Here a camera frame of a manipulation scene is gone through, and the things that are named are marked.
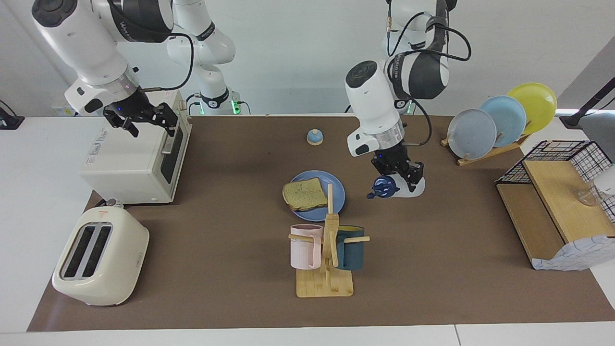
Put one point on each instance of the white squeeze bottle blue cap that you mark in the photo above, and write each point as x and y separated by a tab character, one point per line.
384	187

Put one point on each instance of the grey background object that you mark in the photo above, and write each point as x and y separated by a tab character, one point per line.
600	134

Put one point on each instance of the light blue round plate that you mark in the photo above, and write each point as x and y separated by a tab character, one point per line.
507	117

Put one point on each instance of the toasted bread slice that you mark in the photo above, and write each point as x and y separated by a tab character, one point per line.
303	193

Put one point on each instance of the wooden mug tree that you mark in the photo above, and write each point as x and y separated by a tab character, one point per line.
324	286

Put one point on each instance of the blue white patterned cloth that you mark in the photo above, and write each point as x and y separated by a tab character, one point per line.
571	254

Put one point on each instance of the grey round plate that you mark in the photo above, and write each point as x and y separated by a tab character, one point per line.
473	134

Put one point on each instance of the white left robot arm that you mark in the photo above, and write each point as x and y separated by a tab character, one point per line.
370	96

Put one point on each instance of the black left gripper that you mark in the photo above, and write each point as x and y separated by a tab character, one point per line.
391	162

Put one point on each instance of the cream two-slot toaster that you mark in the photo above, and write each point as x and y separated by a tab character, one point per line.
105	269

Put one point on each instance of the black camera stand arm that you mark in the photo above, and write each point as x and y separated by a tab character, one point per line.
591	103

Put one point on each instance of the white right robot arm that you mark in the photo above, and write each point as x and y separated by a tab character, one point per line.
77	43

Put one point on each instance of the white wall outlet box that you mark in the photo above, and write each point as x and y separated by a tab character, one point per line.
58	110

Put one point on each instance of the white toaster oven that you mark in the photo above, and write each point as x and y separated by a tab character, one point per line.
129	163

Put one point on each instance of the clear drinking glass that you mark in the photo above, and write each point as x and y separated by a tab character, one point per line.
588	197

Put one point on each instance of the dark teal mug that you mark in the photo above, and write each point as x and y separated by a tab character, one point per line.
350	252

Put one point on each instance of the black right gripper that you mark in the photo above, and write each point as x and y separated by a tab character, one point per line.
127	110

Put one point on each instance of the black table clamp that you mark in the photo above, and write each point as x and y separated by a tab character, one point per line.
9	120

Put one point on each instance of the yellow round plate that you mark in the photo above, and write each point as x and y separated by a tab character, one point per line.
535	103

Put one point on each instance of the pink mug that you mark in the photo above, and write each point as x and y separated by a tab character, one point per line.
302	250

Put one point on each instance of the brown table mat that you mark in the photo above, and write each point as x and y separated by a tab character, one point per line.
216	216

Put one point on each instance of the wooden plate rack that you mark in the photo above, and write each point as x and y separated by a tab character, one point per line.
485	156

